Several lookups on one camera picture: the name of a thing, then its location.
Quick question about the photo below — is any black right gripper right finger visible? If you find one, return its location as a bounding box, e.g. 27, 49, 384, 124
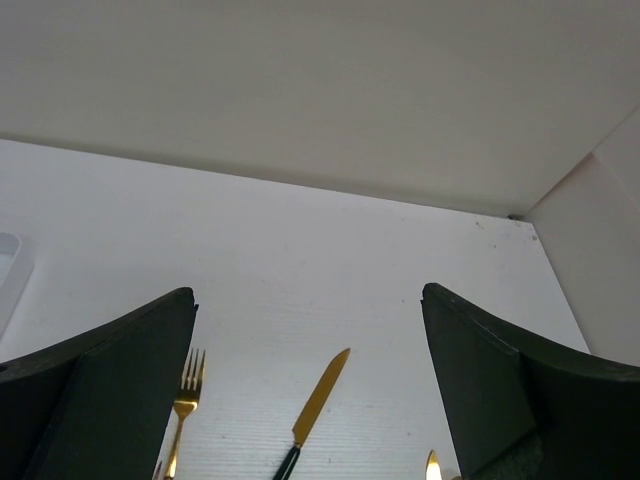
421, 283, 639, 479

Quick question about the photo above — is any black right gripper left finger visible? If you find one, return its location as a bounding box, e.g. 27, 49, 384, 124
1, 287, 198, 479

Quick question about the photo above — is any gold knife green handle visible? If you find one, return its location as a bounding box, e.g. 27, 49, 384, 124
425, 450, 442, 480
273, 348, 351, 480

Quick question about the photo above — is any white cutlery tray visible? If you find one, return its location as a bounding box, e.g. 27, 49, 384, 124
0, 232, 34, 335

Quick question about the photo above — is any gold fork green handle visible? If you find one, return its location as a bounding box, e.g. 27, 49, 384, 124
163, 349, 206, 479

